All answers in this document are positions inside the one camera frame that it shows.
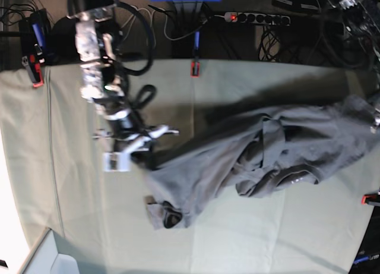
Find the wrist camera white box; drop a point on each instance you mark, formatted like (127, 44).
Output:
(116, 162)

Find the dark grey t-shirt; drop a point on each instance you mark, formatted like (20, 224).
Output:
(258, 152)

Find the red clamp edge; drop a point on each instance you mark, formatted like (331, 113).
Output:
(371, 199)
(33, 68)

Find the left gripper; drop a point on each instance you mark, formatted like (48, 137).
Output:
(376, 119)

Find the red clamp top centre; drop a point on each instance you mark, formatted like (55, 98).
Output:
(195, 68)

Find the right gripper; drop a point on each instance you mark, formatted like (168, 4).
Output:
(133, 138)

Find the red clamp right edge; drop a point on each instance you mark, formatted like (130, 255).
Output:
(371, 199)

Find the pale green table cloth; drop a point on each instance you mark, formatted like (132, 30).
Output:
(56, 176)

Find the grey plastic bin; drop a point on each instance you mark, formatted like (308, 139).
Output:
(44, 258)

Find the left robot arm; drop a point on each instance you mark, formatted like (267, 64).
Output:
(361, 20)

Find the red clamp left edge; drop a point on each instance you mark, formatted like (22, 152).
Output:
(33, 68)

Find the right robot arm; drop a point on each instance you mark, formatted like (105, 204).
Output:
(106, 81)

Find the white power strip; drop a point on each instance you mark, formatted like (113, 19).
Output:
(257, 18)

